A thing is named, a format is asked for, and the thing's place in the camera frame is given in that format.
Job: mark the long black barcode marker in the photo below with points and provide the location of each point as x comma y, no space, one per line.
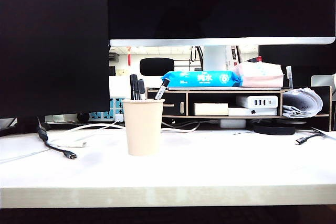
134,85

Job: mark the black marker white label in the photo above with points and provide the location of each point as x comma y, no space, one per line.
162,90

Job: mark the grey capped black marker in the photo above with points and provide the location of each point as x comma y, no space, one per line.
141,87

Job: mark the beige paper cup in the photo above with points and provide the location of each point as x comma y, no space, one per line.
143,129

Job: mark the black chair headrest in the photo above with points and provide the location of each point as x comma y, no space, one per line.
157,66

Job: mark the blue wet wipes pack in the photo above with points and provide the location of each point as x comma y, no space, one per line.
204,78

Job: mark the cream rectangular box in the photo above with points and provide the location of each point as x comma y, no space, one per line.
210,109

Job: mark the white blue power strip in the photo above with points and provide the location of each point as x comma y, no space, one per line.
99,116
116,104

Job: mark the red hanging ornament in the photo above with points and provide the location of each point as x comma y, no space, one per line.
128,56

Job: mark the silver monitor stand column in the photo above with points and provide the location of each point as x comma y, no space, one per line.
214,58

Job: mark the white power adapter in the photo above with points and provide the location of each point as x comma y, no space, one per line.
233,123

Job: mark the flat white box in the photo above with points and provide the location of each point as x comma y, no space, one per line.
241,111

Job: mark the white red printed box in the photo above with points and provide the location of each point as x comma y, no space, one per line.
233,56

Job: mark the white multi-port charger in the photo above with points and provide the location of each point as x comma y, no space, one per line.
252,101

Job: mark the black ball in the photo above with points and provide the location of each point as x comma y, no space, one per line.
83,117

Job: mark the red package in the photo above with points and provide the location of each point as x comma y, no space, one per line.
256,59

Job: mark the pink tissue pack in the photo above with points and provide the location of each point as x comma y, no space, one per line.
262,77

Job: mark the silver bezel monitor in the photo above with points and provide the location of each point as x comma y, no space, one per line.
210,3

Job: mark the black round disc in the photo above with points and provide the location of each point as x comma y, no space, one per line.
273,129

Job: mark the clear pen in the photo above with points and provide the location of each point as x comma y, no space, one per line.
289,77

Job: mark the large black monitor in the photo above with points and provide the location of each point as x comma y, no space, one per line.
52,37

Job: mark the rolled grey papers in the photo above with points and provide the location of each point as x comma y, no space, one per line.
302,103

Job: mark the black monitor stand leg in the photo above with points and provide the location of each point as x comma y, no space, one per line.
26,125

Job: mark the silver stand object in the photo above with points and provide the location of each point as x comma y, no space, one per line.
323,79

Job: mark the black wooden desk organizer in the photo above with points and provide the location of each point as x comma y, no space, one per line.
326,108

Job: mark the white paper sheet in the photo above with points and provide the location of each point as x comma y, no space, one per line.
328,134

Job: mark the white wall plug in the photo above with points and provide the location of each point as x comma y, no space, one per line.
119,118

